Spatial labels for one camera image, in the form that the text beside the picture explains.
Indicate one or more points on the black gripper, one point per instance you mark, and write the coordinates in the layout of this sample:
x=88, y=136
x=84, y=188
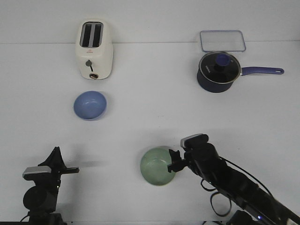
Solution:
x=203, y=160
x=53, y=168

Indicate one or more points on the green bowl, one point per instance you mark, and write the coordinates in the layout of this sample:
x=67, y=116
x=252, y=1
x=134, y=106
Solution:
x=154, y=166

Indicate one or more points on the blue bowl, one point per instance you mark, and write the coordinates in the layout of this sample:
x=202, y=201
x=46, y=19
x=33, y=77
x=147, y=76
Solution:
x=90, y=105

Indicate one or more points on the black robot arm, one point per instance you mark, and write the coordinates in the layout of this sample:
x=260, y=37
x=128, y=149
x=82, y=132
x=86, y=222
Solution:
x=41, y=199
x=258, y=207

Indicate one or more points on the dark blue saucepan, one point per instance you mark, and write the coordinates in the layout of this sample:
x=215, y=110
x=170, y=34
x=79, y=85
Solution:
x=218, y=87

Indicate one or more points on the glass pot lid blue knob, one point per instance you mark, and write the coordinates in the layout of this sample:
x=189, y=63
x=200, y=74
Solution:
x=220, y=67

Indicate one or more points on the clear plastic container lid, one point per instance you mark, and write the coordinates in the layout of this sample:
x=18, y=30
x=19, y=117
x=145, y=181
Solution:
x=222, y=40

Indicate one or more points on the white two-slot toaster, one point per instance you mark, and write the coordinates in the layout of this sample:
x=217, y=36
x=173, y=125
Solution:
x=94, y=49

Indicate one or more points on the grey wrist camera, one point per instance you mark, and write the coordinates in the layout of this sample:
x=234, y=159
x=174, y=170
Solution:
x=194, y=140
x=35, y=170

